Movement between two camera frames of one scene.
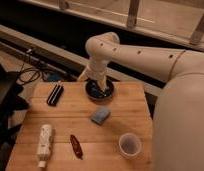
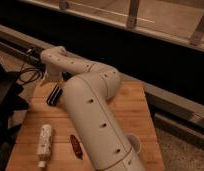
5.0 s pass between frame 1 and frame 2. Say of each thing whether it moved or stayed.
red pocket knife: stayed
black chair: stayed
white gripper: moved
